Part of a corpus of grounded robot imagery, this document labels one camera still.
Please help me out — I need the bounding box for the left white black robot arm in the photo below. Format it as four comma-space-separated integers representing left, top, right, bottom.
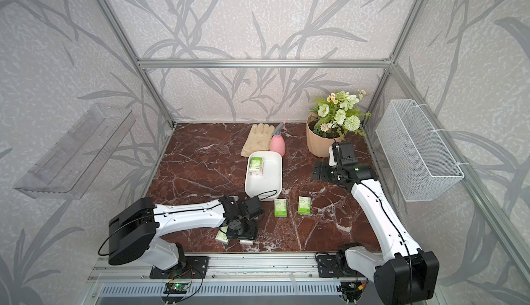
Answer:
105, 196, 264, 270

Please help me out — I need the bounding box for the terracotta pot with flowers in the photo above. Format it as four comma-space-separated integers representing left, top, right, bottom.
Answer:
306, 90, 371, 157

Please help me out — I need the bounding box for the clear acrylic wall shelf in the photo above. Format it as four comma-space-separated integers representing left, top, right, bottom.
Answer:
14, 103, 136, 200

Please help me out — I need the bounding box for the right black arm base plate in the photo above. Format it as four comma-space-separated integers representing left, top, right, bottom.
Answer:
315, 252, 359, 277

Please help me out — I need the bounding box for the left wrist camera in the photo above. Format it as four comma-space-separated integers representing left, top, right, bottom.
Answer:
240, 197, 264, 219

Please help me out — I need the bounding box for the left green circuit board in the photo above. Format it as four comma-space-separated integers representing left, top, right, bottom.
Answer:
163, 282, 190, 295

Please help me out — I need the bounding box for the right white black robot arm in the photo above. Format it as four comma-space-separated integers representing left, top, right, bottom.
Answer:
313, 161, 440, 304

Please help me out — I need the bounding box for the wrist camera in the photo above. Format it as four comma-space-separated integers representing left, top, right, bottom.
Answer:
240, 197, 264, 219
329, 142, 358, 168

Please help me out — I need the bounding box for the beige rubber glove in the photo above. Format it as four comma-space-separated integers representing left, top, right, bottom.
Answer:
241, 123, 275, 157

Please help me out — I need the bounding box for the pink spray bottle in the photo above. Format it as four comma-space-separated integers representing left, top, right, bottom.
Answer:
269, 121, 286, 157

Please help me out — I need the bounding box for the white plastic storage box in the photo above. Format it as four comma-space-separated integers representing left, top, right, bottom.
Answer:
244, 151, 282, 201

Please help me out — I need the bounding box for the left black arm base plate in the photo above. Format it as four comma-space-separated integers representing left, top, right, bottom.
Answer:
149, 256, 210, 280

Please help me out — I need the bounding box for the white wire mesh basket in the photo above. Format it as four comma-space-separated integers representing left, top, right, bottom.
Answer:
375, 99, 465, 202

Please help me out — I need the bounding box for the aluminium front rail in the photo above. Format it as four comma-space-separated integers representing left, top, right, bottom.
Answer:
86, 252, 436, 284

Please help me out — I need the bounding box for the right circuit board with wires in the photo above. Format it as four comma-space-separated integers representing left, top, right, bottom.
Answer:
337, 282, 367, 299

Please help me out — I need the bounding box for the green tissue pack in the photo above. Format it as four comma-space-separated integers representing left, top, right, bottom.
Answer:
274, 199, 288, 217
248, 157, 264, 176
298, 196, 311, 215
215, 229, 229, 245

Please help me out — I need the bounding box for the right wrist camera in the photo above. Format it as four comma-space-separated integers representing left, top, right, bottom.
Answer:
329, 142, 358, 168

